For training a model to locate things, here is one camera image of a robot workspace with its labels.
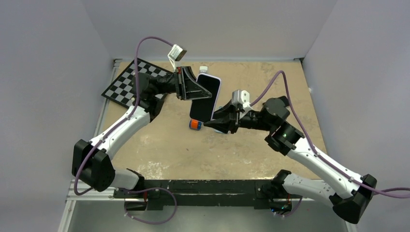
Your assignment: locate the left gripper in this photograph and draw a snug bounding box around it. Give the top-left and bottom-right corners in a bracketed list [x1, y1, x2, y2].
[152, 67, 213, 101]

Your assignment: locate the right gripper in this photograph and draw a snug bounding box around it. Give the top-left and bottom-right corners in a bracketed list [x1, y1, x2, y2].
[204, 99, 272, 133]

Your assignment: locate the black phone pink case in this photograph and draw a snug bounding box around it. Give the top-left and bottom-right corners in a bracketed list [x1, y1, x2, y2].
[189, 72, 222, 123]

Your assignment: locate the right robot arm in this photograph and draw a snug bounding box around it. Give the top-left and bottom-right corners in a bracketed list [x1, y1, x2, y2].
[204, 96, 377, 224]

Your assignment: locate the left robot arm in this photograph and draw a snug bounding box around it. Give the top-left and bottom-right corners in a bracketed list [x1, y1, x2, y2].
[72, 66, 220, 198]

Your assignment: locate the white metronome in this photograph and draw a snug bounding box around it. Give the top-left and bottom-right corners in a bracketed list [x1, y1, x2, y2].
[199, 66, 208, 73]

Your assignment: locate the black white chessboard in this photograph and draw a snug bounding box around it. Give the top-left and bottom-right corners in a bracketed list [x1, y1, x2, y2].
[102, 59, 170, 108]

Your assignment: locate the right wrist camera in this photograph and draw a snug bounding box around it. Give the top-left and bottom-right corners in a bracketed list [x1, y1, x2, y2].
[231, 89, 252, 114]

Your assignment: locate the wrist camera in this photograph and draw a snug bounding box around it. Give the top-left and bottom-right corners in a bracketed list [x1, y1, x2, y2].
[167, 44, 187, 72]
[231, 89, 252, 114]

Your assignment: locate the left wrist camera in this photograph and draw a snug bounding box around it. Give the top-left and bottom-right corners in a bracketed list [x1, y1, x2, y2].
[167, 44, 187, 72]

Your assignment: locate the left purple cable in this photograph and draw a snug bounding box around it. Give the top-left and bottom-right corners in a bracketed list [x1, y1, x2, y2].
[73, 36, 175, 196]

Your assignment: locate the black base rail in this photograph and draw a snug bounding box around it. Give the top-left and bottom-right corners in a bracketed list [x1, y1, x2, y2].
[114, 179, 292, 214]

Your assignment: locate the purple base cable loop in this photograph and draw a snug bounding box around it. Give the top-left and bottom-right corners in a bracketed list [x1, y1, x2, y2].
[123, 188, 178, 225]

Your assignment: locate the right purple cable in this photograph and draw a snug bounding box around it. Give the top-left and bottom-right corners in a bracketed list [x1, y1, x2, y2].
[249, 70, 410, 199]

